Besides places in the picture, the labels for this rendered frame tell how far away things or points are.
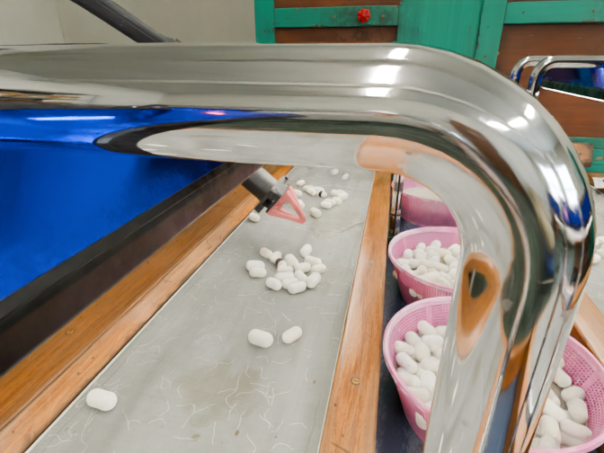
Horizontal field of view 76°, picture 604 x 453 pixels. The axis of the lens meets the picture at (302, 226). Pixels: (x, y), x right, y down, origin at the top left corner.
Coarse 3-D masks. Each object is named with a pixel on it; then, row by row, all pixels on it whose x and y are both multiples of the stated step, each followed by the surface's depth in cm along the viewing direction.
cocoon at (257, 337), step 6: (252, 330) 55; (258, 330) 55; (252, 336) 54; (258, 336) 54; (264, 336) 54; (270, 336) 54; (252, 342) 54; (258, 342) 54; (264, 342) 54; (270, 342) 54
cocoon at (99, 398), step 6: (96, 390) 45; (102, 390) 45; (90, 396) 45; (96, 396) 44; (102, 396) 44; (108, 396) 44; (114, 396) 45; (90, 402) 44; (96, 402) 44; (102, 402) 44; (108, 402) 44; (114, 402) 45; (102, 408) 44; (108, 408) 44
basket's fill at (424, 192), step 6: (408, 192) 120; (414, 192) 118; (420, 192) 118; (426, 192) 117; (432, 192) 117; (426, 198) 114; (432, 198) 113; (438, 198) 115; (444, 204) 109; (438, 216) 106
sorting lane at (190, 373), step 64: (256, 256) 80; (320, 256) 80; (192, 320) 60; (256, 320) 60; (320, 320) 60; (128, 384) 49; (192, 384) 49; (256, 384) 49; (320, 384) 49; (64, 448) 41; (128, 448) 41; (192, 448) 41; (256, 448) 41
